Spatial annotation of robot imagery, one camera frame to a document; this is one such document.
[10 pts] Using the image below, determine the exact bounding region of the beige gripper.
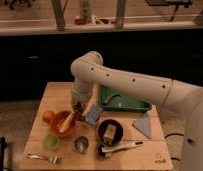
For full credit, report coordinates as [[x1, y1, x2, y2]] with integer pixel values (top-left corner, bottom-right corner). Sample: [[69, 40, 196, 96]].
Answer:
[[71, 89, 92, 108]]

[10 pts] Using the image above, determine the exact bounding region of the dark purple grape bunch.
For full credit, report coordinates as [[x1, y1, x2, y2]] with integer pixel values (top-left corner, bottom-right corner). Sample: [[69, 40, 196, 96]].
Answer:
[[74, 102, 85, 121]]

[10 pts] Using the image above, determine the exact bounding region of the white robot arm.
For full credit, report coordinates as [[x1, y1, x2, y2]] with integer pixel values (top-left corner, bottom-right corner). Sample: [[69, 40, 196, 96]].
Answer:
[[70, 51, 203, 171]]

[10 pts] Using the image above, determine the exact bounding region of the small metal cup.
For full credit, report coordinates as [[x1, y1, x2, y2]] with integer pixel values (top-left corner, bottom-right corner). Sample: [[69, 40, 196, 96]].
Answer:
[[75, 136, 89, 154]]

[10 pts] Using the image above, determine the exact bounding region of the green plastic cup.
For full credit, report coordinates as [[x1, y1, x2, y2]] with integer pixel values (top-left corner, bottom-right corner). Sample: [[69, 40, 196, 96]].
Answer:
[[43, 134, 59, 151]]

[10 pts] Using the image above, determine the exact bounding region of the yellow banana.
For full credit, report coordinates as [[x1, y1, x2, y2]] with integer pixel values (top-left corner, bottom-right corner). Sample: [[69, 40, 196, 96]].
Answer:
[[59, 112, 75, 133]]

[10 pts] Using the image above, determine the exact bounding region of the blue sponge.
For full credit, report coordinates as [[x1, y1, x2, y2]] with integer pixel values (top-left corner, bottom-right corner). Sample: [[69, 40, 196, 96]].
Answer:
[[85, 105, 103, 126]]

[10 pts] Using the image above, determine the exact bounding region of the orange bowl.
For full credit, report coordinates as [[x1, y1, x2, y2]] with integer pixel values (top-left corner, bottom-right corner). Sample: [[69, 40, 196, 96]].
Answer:
[[50, 111, 76, 139]]

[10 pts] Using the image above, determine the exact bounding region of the green curved vegetable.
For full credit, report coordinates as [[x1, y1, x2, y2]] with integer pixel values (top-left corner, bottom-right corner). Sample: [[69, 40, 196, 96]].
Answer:
[[104, 93, 121, 104]]

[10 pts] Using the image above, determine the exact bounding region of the green plastic tray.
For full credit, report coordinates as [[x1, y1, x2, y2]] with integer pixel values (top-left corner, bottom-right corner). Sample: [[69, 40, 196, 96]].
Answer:
[[98, 86, 152, 113]]

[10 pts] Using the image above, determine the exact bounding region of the red tomato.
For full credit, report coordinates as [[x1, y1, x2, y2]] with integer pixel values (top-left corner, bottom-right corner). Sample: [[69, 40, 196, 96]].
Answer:
[[42, 111, 55, 123]]

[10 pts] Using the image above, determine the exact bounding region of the dark brown bowl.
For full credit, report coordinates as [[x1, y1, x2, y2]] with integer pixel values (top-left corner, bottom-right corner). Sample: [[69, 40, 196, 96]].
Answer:
[[98, 119, 123, 146]]

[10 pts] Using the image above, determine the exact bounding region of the tan block in bowl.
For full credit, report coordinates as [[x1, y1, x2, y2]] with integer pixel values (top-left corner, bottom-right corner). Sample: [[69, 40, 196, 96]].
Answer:
[[103, 124, 116, 145]]

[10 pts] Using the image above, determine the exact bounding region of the silver fork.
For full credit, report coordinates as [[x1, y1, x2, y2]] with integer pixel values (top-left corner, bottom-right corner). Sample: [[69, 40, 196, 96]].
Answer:
[[27, 154, 60, 164]]

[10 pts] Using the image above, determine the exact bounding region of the grey folded cloth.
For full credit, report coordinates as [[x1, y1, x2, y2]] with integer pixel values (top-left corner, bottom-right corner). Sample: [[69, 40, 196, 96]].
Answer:
[[132, 113, 152, 139]]

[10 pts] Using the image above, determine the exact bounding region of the red object on shelf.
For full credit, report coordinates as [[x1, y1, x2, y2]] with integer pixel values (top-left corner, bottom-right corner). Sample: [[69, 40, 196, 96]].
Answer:
[[74, 18, 87, 25]]

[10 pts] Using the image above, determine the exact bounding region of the white handled brush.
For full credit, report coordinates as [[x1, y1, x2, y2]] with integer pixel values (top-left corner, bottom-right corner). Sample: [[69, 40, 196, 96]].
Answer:
[[98, 141, 143, 158]]

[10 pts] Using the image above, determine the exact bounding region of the black post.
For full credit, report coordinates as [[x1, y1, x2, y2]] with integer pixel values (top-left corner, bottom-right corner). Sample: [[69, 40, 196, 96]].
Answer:
[[0, 137, 7, 171]]

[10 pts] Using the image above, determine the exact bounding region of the black cable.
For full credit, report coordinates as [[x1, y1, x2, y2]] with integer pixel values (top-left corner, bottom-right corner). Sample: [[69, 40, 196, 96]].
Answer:
[[164, 132, 186, 162]]

